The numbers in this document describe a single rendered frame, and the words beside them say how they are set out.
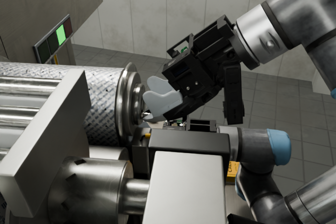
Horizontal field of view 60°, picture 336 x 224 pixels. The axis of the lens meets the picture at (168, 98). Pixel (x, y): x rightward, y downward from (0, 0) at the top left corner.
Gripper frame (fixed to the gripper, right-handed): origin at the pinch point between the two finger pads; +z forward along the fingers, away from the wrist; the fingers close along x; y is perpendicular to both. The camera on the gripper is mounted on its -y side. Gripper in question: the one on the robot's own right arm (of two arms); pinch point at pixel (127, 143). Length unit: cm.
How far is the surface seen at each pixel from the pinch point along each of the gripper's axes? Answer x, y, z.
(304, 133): -132, -109, -103
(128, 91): 9.1, 21.1, -4.0
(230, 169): -9.0, -16.4, -26.1
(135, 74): 4.5, 21.5, -4.4
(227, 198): -1.2, -18.9, -25.1
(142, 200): 32.1, 25.9, -10.6
